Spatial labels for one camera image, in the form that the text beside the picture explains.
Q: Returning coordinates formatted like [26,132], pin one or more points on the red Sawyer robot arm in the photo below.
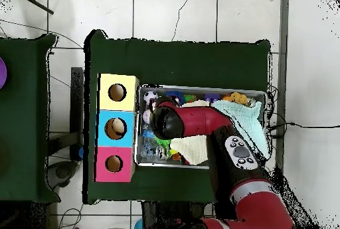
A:
[199,120]

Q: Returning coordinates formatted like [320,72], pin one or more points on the shallow metal mesh bin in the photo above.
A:
[199,89]

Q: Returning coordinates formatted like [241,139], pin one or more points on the wooden box with three holes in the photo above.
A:
[106,104]

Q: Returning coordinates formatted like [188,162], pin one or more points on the blue spiky ball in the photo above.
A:
[178,95]

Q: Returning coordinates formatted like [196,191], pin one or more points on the white baseball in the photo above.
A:
[146,116]

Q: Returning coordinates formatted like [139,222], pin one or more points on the small soccer ball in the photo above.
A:
[150,95]

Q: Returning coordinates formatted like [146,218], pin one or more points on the crumpled clear plastic bottle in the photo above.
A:
[150,146]

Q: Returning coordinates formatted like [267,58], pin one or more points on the cream waffle cloth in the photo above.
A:
[191,148]

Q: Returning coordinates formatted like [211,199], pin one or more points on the dark green table cloth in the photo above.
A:
[24,120]
[172,61]

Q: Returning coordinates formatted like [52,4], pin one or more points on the orange plush toy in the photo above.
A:
[236,97]

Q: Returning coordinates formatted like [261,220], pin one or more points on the light blue waffle cloth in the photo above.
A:
[247,117]

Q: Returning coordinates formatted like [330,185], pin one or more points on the grey round base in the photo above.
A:
[62,172]

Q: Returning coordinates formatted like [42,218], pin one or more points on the dark rod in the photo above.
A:
[39,7]

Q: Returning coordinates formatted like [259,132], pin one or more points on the purple round disc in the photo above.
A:
[2,73]

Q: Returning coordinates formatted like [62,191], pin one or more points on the black post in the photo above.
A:
[77,106]

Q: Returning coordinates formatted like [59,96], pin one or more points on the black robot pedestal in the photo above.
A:
[164,218]

